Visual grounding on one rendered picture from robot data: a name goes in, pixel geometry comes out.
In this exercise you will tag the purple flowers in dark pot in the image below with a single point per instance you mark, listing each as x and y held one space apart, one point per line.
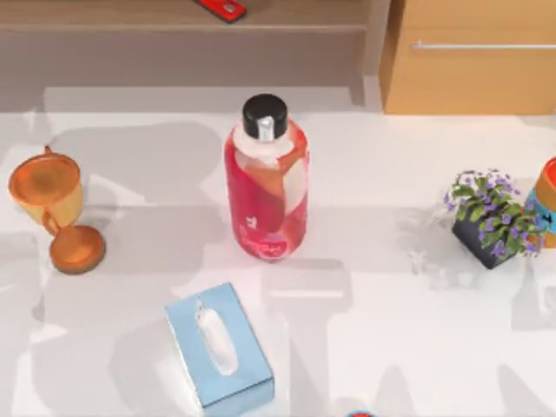
491 213

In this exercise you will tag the red and blue round object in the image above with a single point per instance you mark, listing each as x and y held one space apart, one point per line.
359 414

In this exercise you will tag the wooden cupboard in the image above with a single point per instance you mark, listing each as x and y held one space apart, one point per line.
469 56

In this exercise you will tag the wooden open shelf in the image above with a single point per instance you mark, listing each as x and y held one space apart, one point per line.
182 52

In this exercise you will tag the red bottle with black cap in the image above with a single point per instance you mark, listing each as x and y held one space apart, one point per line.
265 195

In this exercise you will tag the orange trophy cup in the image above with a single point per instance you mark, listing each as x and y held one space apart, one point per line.
48 191

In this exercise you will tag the red flat phone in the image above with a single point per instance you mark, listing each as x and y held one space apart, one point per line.
221 8

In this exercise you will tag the light blue tissue box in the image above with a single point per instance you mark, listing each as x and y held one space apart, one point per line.
217 347

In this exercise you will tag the orange and blue can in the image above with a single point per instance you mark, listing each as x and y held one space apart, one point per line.
543 204

